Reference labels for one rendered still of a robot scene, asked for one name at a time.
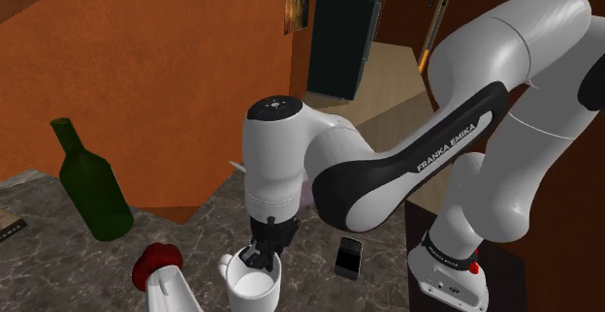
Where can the brown door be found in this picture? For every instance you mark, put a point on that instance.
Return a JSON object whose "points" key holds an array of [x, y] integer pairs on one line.
{"points": [[406, 8]]}

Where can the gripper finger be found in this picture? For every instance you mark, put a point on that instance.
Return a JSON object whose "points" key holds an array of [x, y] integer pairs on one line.
{"points": [[251, 255], [270, 260]]}

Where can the dark tall refrigerator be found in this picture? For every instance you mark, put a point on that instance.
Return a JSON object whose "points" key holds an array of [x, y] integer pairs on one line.
{"points": [[342, 32]]}

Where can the red round object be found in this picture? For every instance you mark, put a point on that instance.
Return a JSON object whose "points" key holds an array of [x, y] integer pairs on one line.
{"points": [[153, 259]]}

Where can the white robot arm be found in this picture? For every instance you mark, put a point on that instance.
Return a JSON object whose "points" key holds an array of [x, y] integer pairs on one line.
{"points": [[491, 178]]}

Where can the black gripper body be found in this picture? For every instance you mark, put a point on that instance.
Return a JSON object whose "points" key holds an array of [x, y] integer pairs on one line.
{"points": [[276, 233]]}

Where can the white container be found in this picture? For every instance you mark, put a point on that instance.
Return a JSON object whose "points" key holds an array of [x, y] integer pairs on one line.
{"points": [[170, 292]]}

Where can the dark green glass bottle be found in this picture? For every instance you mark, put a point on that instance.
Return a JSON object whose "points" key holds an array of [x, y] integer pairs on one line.
{"points": [[94, 193]]}

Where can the black phone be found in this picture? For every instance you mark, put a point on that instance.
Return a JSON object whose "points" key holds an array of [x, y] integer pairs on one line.
{"points": [[348, 258]]}

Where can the wall picture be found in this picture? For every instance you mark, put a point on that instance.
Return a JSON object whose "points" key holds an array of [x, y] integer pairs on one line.
{"points": [[297, 4]]}

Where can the white mug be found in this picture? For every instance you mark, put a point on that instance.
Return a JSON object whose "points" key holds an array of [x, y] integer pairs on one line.
{"points": [[253, 290]]}

